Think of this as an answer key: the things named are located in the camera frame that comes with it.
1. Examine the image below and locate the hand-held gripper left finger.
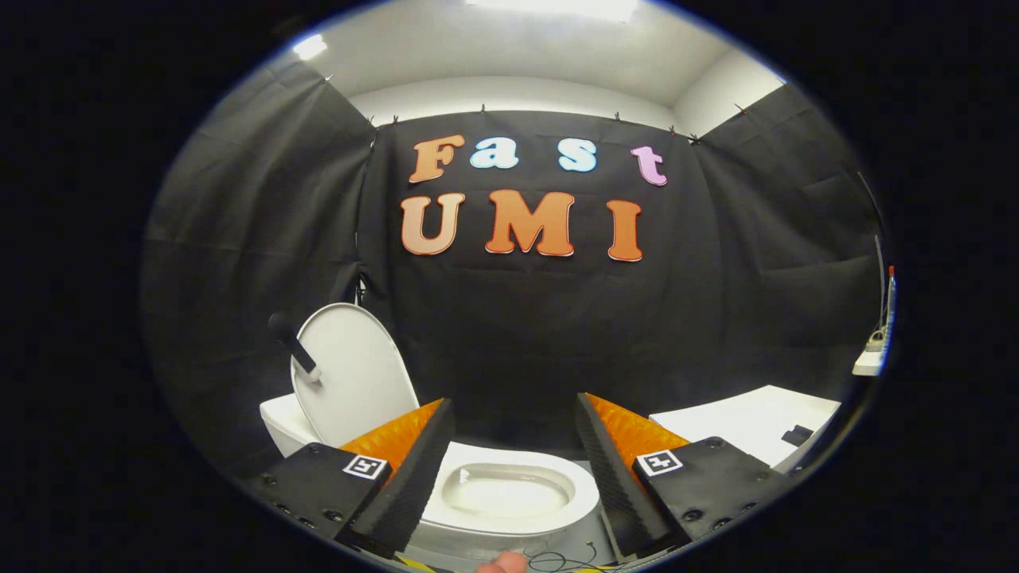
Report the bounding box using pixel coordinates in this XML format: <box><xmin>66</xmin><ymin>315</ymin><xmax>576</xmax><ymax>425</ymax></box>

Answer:
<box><xmin>239</xmin><ymin>398</ymin><xmax>459</xmax><ymax>559</ymax></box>

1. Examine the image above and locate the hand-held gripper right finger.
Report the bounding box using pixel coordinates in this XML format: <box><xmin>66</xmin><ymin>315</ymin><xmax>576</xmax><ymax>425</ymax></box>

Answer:
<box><xmin>575</xmin><ymin>392</ymin><xmax>791</xmax><ymax>559</ymax></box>

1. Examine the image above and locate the white toilet lid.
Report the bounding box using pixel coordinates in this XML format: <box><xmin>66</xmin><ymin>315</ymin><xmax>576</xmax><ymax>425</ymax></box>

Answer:
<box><xmin>291</xmin><ymin>302</ymin><xmax>421</xmax><ymax>449</ymax></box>

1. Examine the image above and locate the black lid handle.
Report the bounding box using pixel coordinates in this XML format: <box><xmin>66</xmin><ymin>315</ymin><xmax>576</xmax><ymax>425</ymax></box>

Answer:
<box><xmin>268</xmin><ymin>312</ymin><xmax>324</xmax><ymax>384</ymax></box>

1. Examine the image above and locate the white toilet bowl with seat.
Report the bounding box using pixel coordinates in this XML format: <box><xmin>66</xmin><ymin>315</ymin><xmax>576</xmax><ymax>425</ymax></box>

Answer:
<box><xmin>406</xmin><ymin>442</ymin><xmax>602</xmax><ymax>566</ymax></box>

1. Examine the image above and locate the white cabinet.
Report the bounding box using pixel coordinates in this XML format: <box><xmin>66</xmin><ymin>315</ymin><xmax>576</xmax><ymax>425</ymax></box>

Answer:
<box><xmin>649</xmin><ymin>385</ymin><xmax>841</xmax><ymax>472</ymax></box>

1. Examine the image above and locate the black backdrop cloth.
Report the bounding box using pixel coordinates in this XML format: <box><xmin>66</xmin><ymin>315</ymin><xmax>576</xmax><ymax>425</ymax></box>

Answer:
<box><xmin>139</xmin><ymin>56</ymin><xmax>889</xmax><ymax>480</ymax></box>

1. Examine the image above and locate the white shelf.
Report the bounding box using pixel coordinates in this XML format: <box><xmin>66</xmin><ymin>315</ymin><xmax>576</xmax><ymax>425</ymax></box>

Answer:
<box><xmin>851</xmin><ymin>329</ymin><xmax>887</xmax><ymax>377</ymax></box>

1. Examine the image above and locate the clear bottle with red cap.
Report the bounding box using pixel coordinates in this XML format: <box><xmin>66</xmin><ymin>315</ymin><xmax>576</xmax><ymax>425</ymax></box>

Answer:
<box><xmin>882</xmin><ymin>266</ymin><xmax>897</xmax><ymax>353</ymax></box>

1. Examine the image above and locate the tangle of black cables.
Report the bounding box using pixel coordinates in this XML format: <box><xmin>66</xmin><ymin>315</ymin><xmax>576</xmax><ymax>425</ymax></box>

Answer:
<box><xmin>521</xmin><ymin>541</ymin><xmax>627</xmax><ymax>572</ymax></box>

